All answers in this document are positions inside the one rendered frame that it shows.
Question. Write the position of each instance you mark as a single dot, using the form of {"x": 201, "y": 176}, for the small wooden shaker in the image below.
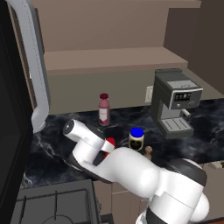
{"x": 148, "y": 152}

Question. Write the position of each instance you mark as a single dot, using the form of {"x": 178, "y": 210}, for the white wall socket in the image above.
{"x": 149, "y": 94}

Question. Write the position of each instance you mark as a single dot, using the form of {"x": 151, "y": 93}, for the beige drawer front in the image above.
{"x": 215, "y": 189}

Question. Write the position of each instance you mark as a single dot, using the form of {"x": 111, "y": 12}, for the brown cabinet door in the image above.
{"x": 21, "y": 49}
{"x": 204, "y": 43}

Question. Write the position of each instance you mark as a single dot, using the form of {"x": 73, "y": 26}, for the pink bottle dark red cap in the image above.
{"x": 104, "y": 112}

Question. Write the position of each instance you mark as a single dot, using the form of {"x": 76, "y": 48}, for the red capped condiment bottle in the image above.
{"x": 111, "y": 141}

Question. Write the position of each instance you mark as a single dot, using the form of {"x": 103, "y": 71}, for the beige base cupboard front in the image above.
{"x": 122, "y": 204}

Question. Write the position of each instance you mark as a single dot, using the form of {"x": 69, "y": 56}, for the black gas hob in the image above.
{"x": 52, "y": 204}

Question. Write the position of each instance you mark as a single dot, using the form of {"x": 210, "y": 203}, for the jar with blue lid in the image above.
{"x": 136, "y": 140}

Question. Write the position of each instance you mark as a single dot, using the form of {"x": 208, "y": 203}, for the black fridge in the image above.
{"x": 13, "y": 122}

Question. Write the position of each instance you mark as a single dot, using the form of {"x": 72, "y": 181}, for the brown open wall cabinet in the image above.
{"x": 110, "y": 59}

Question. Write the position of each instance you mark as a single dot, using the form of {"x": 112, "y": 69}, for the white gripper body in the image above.
{"x": 107, "y": 148}

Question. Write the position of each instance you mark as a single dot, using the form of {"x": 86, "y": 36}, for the grey coffee machine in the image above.
{"x": 172, "y": 99}

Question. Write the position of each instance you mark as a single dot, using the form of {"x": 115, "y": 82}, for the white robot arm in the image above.
{"x": 137, "y": 172}

